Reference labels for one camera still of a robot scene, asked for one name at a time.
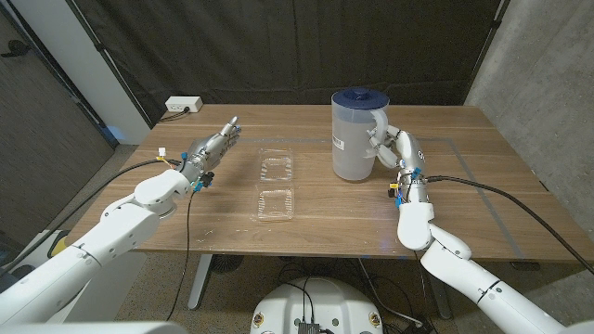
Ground black floor cables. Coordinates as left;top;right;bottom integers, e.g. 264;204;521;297
278;257;435;334

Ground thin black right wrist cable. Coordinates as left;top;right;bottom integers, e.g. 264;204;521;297
412;250;435;322

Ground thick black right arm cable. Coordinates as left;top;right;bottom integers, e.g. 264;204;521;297
426;174;594;275

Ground grey table leg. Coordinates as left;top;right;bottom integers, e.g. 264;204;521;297
424;277;454;321

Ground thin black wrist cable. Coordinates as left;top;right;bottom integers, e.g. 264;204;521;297
165;192;196;322
412;250;435;322

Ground clear plastic clamshell container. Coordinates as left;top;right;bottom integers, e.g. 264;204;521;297
258;147;294;183
252;184;297;223

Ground black door handle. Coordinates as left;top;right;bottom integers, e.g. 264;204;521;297
0;39;32;59

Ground backdrop stand pole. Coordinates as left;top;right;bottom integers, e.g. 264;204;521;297
64;0;154;129
463;0;511;106

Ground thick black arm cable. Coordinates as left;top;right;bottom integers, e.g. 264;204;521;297
0;159;182;275
426;174;594;275

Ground grey tape outline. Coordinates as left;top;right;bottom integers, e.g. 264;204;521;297
171;136;525;260

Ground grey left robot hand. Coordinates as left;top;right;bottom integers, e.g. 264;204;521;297
183;115;242;180

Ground thin black left wrist cable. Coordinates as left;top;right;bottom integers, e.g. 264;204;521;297
165;192;196;322

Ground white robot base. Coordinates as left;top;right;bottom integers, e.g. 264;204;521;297
250;276;385;334

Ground frosted pitcher with blue lid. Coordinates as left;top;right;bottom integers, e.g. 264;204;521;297
330;87;391;182

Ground black power strip cord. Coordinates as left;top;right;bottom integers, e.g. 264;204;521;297
160;107;191;122

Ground white table leg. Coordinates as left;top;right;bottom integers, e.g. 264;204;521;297
187;253;213;311

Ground black round ribbed floor object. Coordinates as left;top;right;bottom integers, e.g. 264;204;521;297
211;253;245;275

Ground black backdrop curtain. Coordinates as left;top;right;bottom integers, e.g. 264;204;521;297
64;0;511;126

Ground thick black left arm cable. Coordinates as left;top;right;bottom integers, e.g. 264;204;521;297
0;159;182;275

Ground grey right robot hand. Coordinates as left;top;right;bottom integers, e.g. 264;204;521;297
367;124;426;180

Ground yellow and black floor item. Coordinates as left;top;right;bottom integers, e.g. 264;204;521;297
45;230;75;259

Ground white power strip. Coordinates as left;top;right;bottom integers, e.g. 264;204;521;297
164;96;204;114

